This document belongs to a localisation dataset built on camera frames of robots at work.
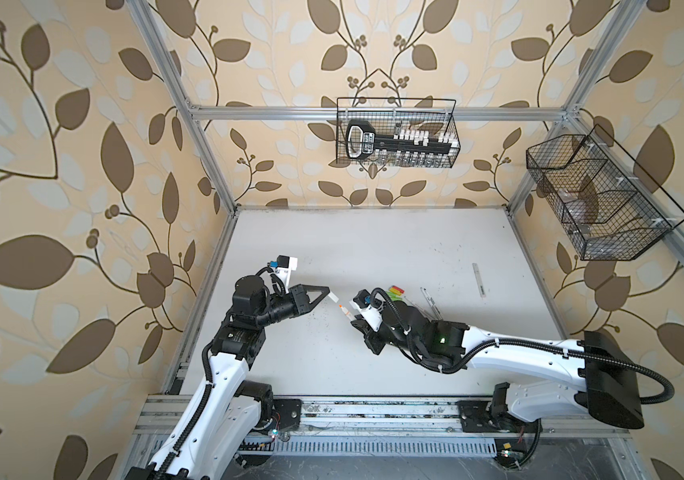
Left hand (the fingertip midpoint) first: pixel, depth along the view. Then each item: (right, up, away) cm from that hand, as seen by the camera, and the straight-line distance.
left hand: (329, 292), depth 70 cm
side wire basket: (+69, +20, +3) cm, 72 cm away
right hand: (+6, -8, +4) cm, 11 cm away
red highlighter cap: (+21, -4, +27) cm, 34 cm away
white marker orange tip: (+4, -6, +3) cm, 8 cm away
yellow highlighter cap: (+20, -5, +26) cm, 33 cm away
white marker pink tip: (+49, -1, +31) cm, 58 cm away
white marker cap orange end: (+1, -2, +2) cm, 3 cm away
